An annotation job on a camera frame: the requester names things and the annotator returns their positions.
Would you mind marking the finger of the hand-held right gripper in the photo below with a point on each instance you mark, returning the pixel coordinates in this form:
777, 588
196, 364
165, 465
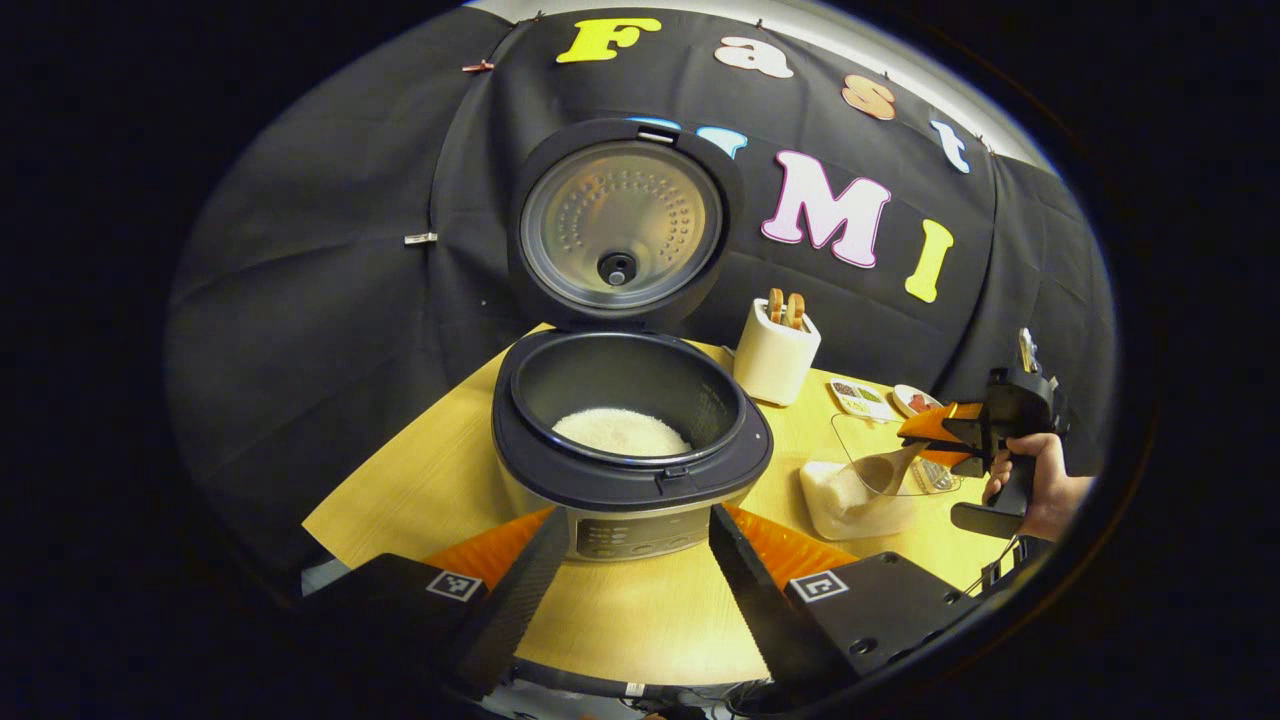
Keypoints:
950, 458
935, 423

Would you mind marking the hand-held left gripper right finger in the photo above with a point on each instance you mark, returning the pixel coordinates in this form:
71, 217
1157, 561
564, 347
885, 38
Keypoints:
760, 610

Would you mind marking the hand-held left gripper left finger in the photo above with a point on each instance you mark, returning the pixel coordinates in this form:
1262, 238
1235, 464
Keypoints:
505, 620

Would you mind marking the wooden spoon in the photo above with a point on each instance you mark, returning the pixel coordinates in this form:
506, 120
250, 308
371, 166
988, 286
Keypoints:
885, 470

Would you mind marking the clear box of rice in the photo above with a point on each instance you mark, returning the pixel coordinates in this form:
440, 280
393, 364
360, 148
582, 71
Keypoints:
850, 505

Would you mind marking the white rice heap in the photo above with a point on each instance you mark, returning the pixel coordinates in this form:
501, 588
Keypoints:
620, 432

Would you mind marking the black rice cooker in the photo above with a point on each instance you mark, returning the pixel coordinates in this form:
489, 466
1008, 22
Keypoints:
620, 220

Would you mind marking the white round plate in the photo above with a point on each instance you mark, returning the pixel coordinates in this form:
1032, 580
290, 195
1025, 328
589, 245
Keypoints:
902, 402

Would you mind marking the white divided bean dish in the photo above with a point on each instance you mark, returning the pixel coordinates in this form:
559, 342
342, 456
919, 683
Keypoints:
850, 396

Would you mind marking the white toaster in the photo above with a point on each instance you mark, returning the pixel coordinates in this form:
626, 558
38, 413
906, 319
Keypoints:
775, 360

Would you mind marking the toast bread slice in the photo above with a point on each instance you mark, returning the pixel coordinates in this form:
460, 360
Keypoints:
796, 311
775, 305

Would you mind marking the black backdrop cloth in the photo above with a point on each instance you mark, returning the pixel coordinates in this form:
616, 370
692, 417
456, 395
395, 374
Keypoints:
300, 300

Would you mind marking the silver metal clip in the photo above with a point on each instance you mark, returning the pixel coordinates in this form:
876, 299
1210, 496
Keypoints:
420, 238

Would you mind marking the red clip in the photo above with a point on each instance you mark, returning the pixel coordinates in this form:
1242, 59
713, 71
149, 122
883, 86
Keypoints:
478, 66

